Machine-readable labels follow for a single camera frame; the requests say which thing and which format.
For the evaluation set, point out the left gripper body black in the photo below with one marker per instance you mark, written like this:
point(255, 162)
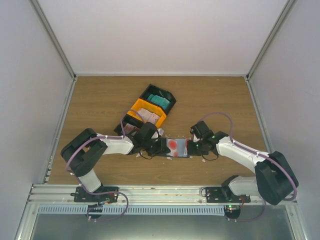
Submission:
point(153, 149)

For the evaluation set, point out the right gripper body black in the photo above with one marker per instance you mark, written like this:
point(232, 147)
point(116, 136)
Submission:
point(197, 150)

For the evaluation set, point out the red circle white card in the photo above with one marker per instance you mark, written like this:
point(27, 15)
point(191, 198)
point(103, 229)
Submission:
point(173, 147)

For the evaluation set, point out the navy blue card holder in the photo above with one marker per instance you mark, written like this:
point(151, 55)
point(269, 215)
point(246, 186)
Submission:
point(181, 147)

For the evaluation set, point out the black bin with red cards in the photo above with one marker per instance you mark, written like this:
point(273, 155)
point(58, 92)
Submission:
point(129, 123)

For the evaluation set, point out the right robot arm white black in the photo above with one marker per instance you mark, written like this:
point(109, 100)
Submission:
point(274, 180)

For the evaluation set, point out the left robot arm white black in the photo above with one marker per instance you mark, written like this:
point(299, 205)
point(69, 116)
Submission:
point(84, 151)

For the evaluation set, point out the white vip card stack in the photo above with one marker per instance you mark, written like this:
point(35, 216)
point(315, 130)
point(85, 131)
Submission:
point(148, 116)

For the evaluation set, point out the red white card stack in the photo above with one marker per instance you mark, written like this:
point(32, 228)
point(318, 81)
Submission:
point(129, 127)

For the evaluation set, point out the orange bin with cards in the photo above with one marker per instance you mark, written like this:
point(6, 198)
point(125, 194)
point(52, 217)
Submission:
point(151, 107)

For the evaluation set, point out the teal card stack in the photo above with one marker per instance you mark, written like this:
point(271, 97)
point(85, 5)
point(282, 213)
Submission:
point(159, 100)

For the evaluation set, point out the black bin with teal cards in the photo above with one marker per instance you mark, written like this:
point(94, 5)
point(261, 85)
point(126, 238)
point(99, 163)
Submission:
point(152, 89)

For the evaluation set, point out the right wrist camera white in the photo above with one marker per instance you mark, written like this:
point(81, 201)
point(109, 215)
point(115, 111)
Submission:
point(194, 138)

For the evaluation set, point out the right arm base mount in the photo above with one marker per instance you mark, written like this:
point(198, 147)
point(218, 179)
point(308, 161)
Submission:
point(215, 194)

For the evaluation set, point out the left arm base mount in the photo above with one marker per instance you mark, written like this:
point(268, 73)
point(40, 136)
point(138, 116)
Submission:
point(81, 196)

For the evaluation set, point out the slotted cable duct grey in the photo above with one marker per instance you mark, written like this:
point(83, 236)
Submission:
point(197, 210)

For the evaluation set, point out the aluminium rail frame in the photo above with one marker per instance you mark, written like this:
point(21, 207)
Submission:
point(137, 194)

